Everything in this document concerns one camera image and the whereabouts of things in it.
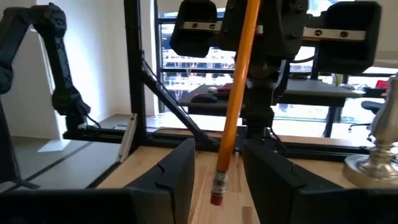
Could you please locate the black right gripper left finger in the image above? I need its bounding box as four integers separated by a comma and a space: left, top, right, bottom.
124, 138, 197, 224

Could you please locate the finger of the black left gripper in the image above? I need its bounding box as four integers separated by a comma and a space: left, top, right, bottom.
225, 0, 249, 52
251, 0, 308, 62

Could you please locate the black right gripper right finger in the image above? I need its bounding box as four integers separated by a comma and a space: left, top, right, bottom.
242, 139, 355, 224

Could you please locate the orange pencil with eraser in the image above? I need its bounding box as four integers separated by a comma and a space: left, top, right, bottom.
210, 0, 262, 207

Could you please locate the black office chair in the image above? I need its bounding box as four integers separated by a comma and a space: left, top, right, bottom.
347, 100, 384, 135

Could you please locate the gray side desk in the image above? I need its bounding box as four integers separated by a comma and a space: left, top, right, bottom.
179, 77, 364, 116

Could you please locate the black computer mouse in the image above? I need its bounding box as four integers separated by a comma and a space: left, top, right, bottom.
190, 92, 219, 104

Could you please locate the white shade silver table lamp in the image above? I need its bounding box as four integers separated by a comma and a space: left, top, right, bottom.
342, 74, 398, 190

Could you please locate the white bracket strip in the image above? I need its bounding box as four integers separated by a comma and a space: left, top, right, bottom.
118, 113, 138, 163

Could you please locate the black aluminium table frame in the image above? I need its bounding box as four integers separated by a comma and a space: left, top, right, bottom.
62, 0, 374, 162

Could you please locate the black braided cable bundle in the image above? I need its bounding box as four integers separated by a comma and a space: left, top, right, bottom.
0, 2, 91, 187

